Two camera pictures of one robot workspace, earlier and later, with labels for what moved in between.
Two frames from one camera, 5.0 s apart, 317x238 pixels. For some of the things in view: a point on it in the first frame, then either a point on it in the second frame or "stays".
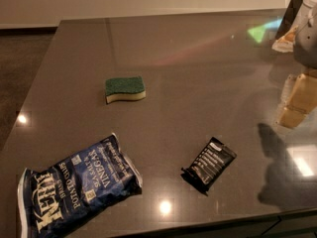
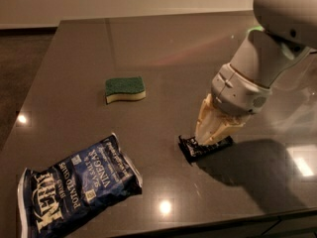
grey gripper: x=306 y=47 to x=238 y=91
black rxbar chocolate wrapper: x=214 y=159 to x=195 y=152
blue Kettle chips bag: x=51 y=198 stays
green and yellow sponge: x=125 y=88 stays
